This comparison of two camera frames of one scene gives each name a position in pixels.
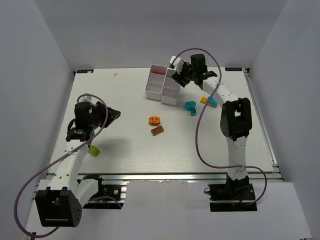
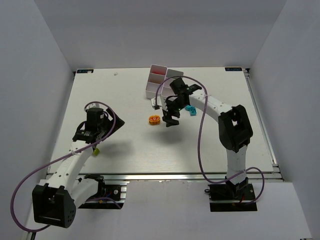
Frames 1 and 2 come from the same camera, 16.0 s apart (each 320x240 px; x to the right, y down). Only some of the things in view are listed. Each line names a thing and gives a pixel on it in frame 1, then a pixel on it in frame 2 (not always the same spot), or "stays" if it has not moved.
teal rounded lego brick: x=190 y=104 stays
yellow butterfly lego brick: x=154 y=120 stays
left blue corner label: x=85 y=71 stays
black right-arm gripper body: x=183 y=77 to x=171 y=111
